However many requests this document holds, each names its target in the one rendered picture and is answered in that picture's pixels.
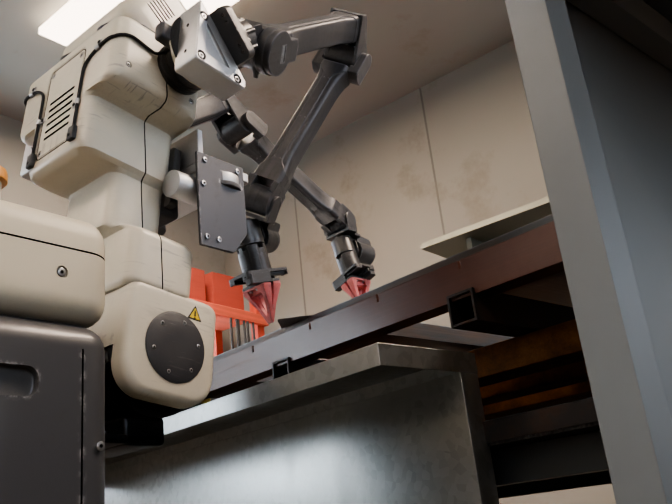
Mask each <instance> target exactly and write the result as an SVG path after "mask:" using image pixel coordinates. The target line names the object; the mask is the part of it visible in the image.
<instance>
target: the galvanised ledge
mask: <svg viewBox="0 0 672 504"><path fill-rule="evenodd" d="M459 372H463V373H475V374H477V373H478V372H477V366H476V360H475V354H474V353H469V352H460V351H451V350H442V349H433V348H424V347H415V346H406V345H397V344H388V343H379V342H377V343H374V344H371V345H369V346H366V347H363V348H360V349H357V350H354V351H352V352H349V353H346V354H343V355H340V356H337V357H335V358H332V359H329V360H326V361H323V362H320V363H318V364H315V365H312V366H309V367H306V368H303V369H301V370H298V371H295V372H292V373H289V374H286V375H284V376H281V377H278V378H275V379H272V380H269V381H267V382H264V383H261V384H258V385H255V386H252V387H250V388H247V389H244V390H241V391H238V392H235V393H233V394H230V395H227V396H224V397H221V398H218V399H216V400H213V401H210V402H207V403H204V404H201V405H199V406H196V407H193V408H190V409H187V410H184V411H182V412H179V413H177V414H175V415H172V416H169V417H165V418H162V419H163V422H164V443H163V445H161V446H158V447H154V448H150V449H146V450H142V451H138V452H134V453H129V454H125V455H121V456H117V457H113V458H105V473H108V472H112V471H115V470H119V469H122V468H126V467H129V466H133V465H136V464H140V463H143V462H147V461H150V460H154V459H157V458H161V457H164V456H168V455H171V454H175V453H178V452H182V451H185V450H189V449H192V448H196V447H199V446H203V445H206V444H210V443H213V442H217V441H220V440H224V439H227V438H231V437H234V436H238V435H241V434H245V433H248V432H252V431H255V430H259V429H262V428H266V427H269V426H273V425H276V424H280V423H284V422H287V421H291V420H294V419H298V418H301V417H305V416H308V415H312V414H315V413H319V412H322V411H326V410H329V409H333V408H336V407H340V406H343V405H347V404H350V403H354V402H357V401H361V400H364V399H368V398H371V397H375V396H378V395H382V394H385V393H389V392H392V391H396V390H399V389H403V388H406V387H410V386H413V385H417V384H420V383H424V382H427V381H431V380H434V379H438V378H441V377H445V376H448V375H452V374H455V373H459Z"/></svg>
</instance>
